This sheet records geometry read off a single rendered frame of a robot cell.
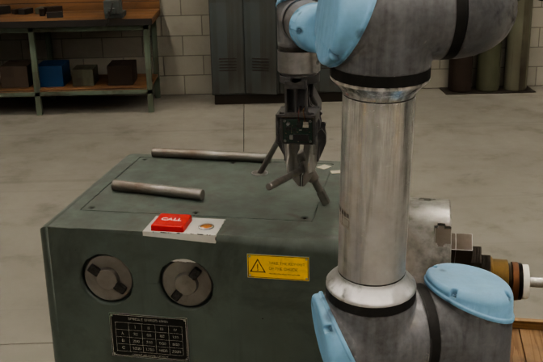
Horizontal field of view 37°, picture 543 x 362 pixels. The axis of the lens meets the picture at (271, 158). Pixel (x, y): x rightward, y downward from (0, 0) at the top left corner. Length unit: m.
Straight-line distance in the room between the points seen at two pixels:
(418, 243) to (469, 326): 0.49
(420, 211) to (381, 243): 0.61
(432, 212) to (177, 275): 0.50
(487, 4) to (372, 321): 0.40
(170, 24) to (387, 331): 7.26
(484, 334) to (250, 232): 0.51
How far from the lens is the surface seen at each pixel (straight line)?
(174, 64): 8.23
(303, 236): 1.40
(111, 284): 1.52
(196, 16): 8.14
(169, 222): 1.45
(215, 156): 1.82
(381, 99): 0.91
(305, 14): 1.25
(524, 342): 1.88
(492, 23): 0.92
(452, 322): 1.07
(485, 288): 1.09
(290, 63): 1.39
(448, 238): 1.55
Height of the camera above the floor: 1.80
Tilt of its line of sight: 17 degrees down
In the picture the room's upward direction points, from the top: 1 degrees counter-clockwise
